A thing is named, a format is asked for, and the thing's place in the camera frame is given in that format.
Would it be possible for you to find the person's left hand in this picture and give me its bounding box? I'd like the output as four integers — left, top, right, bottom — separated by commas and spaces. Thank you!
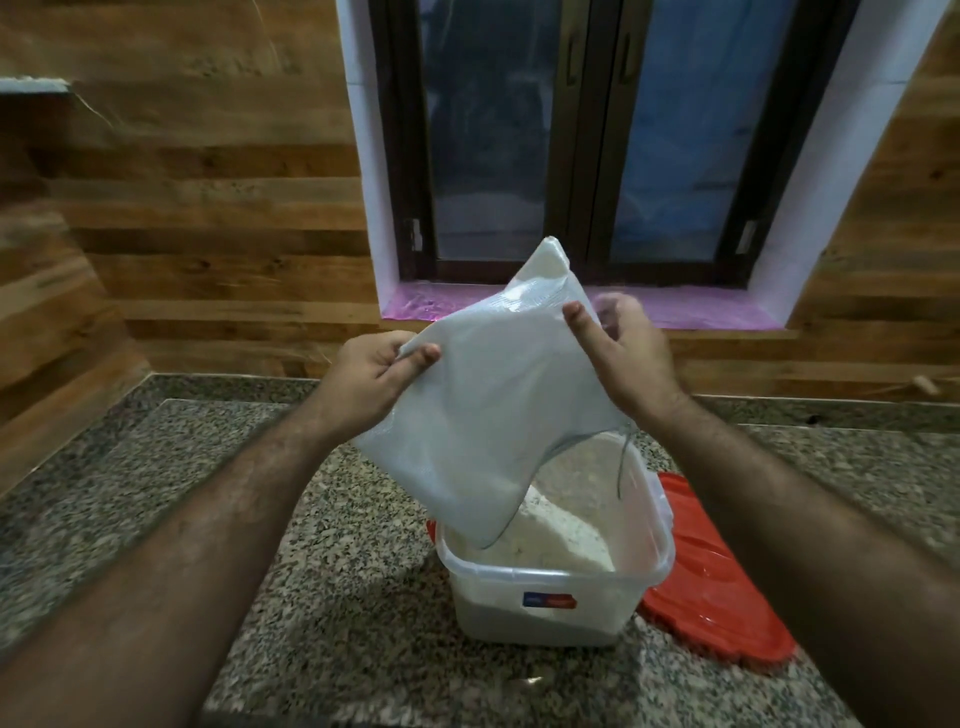
311, 330, 442, 441

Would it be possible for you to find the person's right hand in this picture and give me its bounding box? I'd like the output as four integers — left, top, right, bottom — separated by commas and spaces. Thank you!
562, 292, 685, 426

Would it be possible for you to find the white plastic flour bag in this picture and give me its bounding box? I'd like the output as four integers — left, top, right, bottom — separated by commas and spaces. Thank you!
351, 237, 639, 550

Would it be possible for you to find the person's left forearm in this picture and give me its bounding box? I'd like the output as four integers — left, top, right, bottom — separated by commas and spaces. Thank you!
0, 401, 354, 728

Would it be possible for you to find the person's right forearm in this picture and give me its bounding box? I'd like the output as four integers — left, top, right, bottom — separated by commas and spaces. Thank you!
643, 393, 960, 728

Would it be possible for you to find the pink window sill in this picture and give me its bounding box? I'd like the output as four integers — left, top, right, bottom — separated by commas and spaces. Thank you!
381, 280, 786, 333

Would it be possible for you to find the dark framed glass window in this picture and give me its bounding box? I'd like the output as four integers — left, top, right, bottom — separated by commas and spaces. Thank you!
369, 0, 862, 289

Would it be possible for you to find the white flour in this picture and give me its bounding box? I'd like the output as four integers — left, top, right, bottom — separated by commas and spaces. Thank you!
465, 483, 618, 575

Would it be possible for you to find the clear plastic storage container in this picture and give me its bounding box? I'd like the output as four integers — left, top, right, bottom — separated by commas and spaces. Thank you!
435, 429, 676, 648

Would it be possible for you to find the red plastic container lid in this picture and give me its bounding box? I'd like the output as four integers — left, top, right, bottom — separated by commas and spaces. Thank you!
426, 472, 798, 669

